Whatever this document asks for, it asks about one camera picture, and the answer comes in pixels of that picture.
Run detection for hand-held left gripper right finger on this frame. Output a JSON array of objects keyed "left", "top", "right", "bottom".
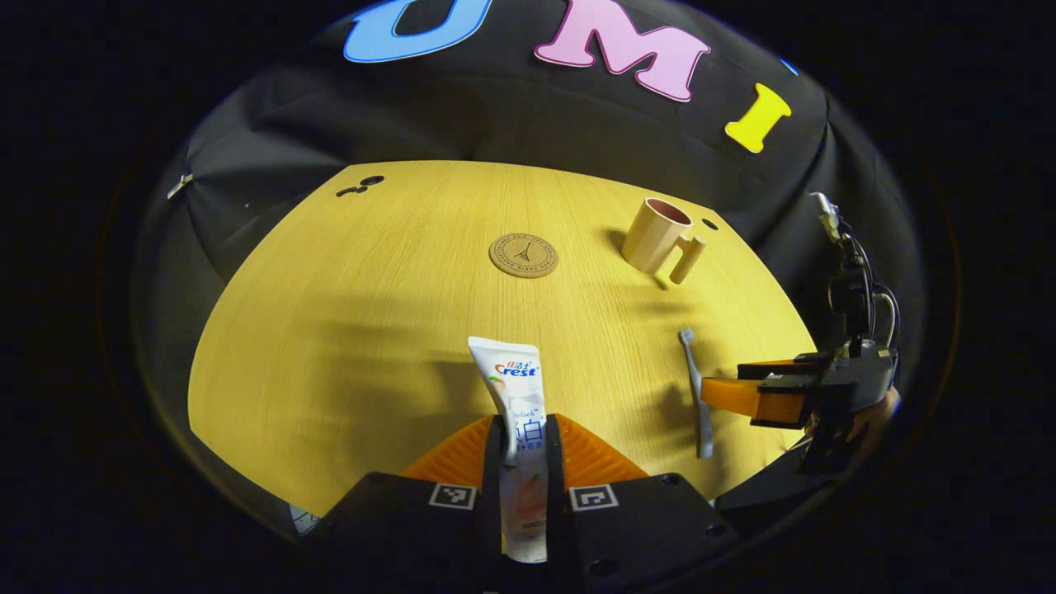
[{"left": 544, "top": 415, "right": 743, "bottom": 585}]

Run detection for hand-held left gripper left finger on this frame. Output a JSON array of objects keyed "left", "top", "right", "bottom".
[{"left": 309, "top": 415, "right": 506, "bottom": 578}]

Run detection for white toothbrush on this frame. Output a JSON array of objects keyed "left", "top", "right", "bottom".
[{"left": 679, "top": 328, "right": 714, "bottom": 460}]

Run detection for white toothpaste tube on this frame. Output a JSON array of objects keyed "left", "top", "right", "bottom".
[{"left": 468, "top": 336, "right": 552, "bottom": 564}]

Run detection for beige cup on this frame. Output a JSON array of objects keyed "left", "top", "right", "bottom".
[{"left": 620, "top": 197, "right": 709, "bottom": 285}]

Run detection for round cork coaster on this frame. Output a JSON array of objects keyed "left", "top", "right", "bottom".
[{"left": 488, "top": 233, "right": 559, "bottom": 279}]

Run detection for black backdrop cloth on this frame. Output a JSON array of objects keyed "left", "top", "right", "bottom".
[{"left": 136, "top": 0, "right": 925, "bottom": 496}]

